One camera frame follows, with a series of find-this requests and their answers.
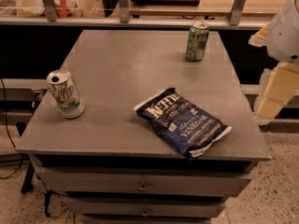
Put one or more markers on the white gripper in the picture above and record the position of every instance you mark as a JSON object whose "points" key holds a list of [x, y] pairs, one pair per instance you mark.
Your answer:
{"points": [[285, 36]]}

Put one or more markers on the green soda can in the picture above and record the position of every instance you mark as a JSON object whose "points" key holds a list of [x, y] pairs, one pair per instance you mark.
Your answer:
{"points": [[197, 39]]}

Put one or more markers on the white 7up can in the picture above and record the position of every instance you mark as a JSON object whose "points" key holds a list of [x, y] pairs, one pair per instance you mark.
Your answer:
{"points": [[63, 89]]}

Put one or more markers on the blue kettle chips bag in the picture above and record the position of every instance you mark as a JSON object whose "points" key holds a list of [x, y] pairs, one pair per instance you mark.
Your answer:
{"points": [[186, 127]]}

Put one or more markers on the grey drawer cabinet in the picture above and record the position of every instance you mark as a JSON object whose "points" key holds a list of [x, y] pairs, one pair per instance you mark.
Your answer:
{"points": [[161, 140]]}

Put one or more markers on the top grey drawer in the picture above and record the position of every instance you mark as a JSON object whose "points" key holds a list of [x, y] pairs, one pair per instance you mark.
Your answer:
{"points": [[213, 184]]}

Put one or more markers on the grey drawer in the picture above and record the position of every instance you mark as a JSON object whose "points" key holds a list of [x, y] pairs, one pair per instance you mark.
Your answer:
{"points": [[144, 207], [213, 184]]}

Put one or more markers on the middle grey drawer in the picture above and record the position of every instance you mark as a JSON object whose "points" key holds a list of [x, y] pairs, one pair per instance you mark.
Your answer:
{"points": [[144, 207]]}

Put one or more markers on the orange white plastic bag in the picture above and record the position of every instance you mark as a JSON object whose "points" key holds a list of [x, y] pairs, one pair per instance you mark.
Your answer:
{"points": [[59, 8]]}

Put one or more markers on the grey metal rail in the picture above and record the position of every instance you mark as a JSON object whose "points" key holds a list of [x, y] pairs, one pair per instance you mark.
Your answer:
{"points": [[178, 23]]}

